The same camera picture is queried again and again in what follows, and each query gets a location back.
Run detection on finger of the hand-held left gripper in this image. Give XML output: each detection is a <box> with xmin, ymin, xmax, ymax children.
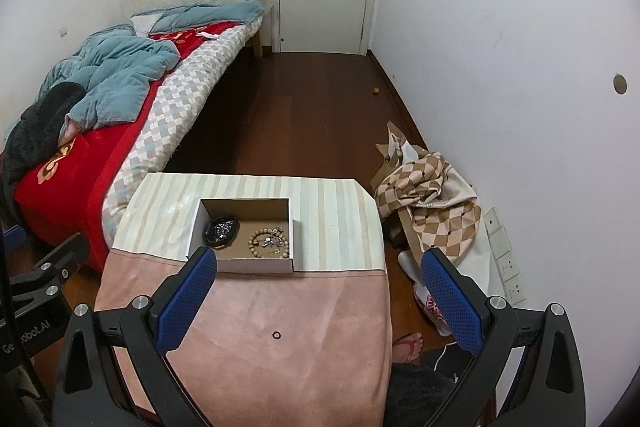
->
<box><xmin>2</xmin><ymin>226</ymin><xmax>27</xmax><ymax>253</ymax></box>
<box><xmin>7</xmin><ymin>232</ymin><xmax>92</xmax><ymax>303</ymax></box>

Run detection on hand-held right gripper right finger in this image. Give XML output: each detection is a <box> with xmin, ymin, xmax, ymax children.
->
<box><xmin>420</xmin><ymin>249</ymin><xmax>587</xmax><ymax>427</ymax></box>

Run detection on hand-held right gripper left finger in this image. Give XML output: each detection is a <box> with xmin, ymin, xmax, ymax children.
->
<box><xmin>50</xmin><ymin>247</ymin><xmax>218</xmax><ymax>427</ymax></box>

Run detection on black smart band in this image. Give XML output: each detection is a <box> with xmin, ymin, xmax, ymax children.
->
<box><xmin>202</xmin><ymin>214</ymin><xmax>240</xmax><ymax>249</ymax></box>

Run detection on white cardboard box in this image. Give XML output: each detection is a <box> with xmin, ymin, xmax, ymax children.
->
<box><xmin>187</xmin><ymin>198</ymin><xmax>305</xmax><ymax>275</ymax></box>

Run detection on wooden bead bracelet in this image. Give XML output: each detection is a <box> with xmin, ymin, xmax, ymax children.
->
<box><xmin>247</xmin><ymin>228</ymin><xmax>292</xmax><ymax>259</ymax></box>

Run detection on thin silver necklace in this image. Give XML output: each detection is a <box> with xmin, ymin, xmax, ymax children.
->
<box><xmin>257</xmin><ymin>227</ymin><xmax>287</xmax><ymax>257</ymax></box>

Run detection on white red-printed plastic bag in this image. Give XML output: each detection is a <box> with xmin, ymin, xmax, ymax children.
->
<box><xmin>397</xmin><ymin>249</ymin><xmax>453</xmax><ymax>338</ymax></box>

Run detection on person's foot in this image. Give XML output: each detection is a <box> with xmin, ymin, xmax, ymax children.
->
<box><xmin>397</xmin><ymin>333</ymin><xmax>425</xmax><ymax>363</ymax></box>

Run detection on foot in pink sandal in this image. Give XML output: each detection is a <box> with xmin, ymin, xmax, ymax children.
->
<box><xmin>392</xmin><ymin>333</ymin><xmax>425</xmax><ymax>364</ymax></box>

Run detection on person's dark fleece pants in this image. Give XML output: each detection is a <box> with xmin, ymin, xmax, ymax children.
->
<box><xmin>385</xmin><ymin>347</ymin><xmax>496</xmax><ymax>427</ymax></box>

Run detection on pink striped tablecloth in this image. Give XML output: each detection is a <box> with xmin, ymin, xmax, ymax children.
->
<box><xmin>95</xmin><ymin>172</ymin><xmax>393</xmax><ymax>427</ymax></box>

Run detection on red blanket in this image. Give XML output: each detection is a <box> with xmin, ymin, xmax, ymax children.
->
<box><xmin>14</xmin><ymin>21</ymin><xmax>251</xmax><ymax>270</ymax></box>

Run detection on dark fleece garment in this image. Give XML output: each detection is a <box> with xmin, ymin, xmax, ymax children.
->
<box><xmin>0</xmin><ymin>82</ymin><xmax>87</xmax><ymax>228</ymax></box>

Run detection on brown checkered cloth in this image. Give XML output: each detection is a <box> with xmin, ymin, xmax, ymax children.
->
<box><xmin>370</xmin><ymin>121</ymin><xmax>483</xmax><ymax>265</ymax></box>

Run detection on teal quilt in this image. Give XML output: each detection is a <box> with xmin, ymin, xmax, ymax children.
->
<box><xmin>37</xmin><ymin>0</ymin><xmax>266</xmax><ymax>130</ymax></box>

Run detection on checkered bed quilt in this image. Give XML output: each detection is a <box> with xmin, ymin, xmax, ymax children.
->
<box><xmin>101</xmin><ymin>25</ymin><xmax>251</xmax><ymax>253</ymax></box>

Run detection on white cable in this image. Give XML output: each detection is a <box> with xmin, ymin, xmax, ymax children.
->
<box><xmin>434</xmin><ymin>339</ymin><xmax>461</xmax><ymax>383</ymax></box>

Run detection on white wall socket strip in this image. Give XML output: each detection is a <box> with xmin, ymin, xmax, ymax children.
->
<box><xmin>481</xmin><ymin>206</ymin><xmax>528</xmax><ymax>306</ymax></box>

